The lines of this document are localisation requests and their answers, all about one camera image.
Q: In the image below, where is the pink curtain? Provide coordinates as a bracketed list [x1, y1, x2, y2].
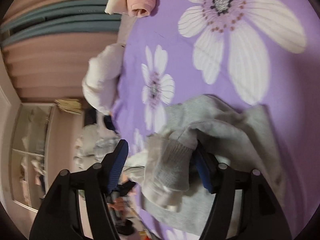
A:
[1, 0, 118, 101]

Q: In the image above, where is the dark navy clothing item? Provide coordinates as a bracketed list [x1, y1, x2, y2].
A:
[103, 115, 116, 132]

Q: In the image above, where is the grey plaid pillow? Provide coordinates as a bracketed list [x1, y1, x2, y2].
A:
[73, 124, 120, 170]

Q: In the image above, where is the person's left hand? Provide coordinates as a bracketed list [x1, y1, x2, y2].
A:
[108, 197, 126, 212]

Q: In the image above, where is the purple floral bed sheet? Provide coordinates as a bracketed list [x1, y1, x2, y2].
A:
[114, 0, 319, 236]

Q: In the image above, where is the white fluffy folded blanket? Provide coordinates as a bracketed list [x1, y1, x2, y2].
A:
[82, 43, 125, 115]

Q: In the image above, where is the teal curtain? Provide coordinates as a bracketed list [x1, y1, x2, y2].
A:
[1, 0, 121, 47]

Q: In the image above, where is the yellow tassel fringe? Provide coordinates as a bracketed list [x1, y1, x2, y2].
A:
[55, 99, 82, 115]

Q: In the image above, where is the white shelf cabinet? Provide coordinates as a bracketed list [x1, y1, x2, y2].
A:
[10, 103, 53, 210]

